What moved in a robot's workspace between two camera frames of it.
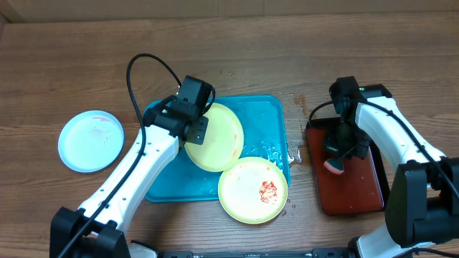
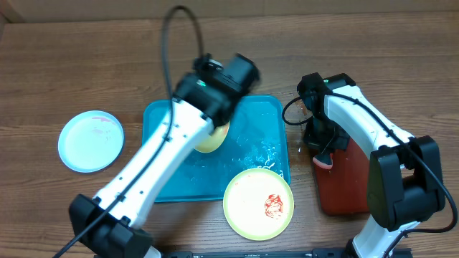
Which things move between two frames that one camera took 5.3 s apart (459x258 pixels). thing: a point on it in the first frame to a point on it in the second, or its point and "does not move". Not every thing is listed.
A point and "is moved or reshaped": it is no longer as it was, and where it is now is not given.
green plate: [223, 142] is moved or reshaped
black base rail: [315, 253] does not move
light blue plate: [90, 141] does not move
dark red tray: [361, 189] does not move
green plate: [252, 190] is moved or reshaped
